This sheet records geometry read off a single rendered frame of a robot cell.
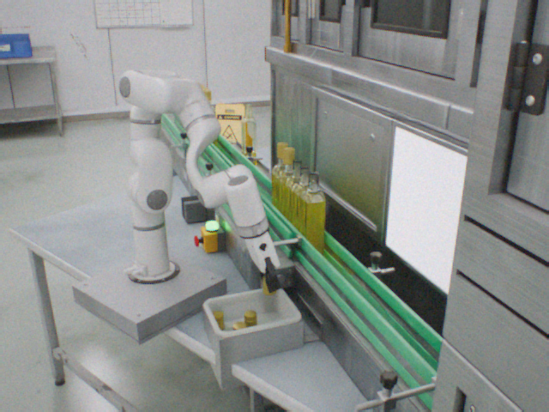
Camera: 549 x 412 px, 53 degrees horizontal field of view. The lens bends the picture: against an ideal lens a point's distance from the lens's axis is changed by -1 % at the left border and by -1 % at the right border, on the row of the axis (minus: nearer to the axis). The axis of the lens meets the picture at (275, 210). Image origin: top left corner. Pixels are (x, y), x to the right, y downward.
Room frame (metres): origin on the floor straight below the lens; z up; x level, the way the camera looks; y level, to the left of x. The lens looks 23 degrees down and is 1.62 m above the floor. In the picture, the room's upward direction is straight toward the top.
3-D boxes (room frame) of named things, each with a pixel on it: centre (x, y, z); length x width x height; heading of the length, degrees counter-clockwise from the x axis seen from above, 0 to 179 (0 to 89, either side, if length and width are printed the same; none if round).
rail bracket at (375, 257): (1.20, -0.26, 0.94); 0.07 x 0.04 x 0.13; 110
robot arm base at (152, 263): (1.46, 0.38, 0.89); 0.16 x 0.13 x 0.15; 135
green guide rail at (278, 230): (2.23, 0.26, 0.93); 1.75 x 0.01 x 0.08; 20
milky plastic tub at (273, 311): (1.21, 0.06, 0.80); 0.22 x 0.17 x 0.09; 110
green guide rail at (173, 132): (2.20, 0.33, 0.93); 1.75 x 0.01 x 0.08; 20
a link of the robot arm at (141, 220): (1.47, 0.37, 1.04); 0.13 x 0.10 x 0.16; 29
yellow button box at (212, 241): (1.74, 0.22, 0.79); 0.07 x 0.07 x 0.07; 20
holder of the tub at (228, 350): (1.22, 0.04, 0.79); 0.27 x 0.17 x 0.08; 110
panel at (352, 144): (1.32, -0.28, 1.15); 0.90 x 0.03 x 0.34; 20
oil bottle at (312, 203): (1.42, -0.10, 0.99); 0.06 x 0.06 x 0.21; 21
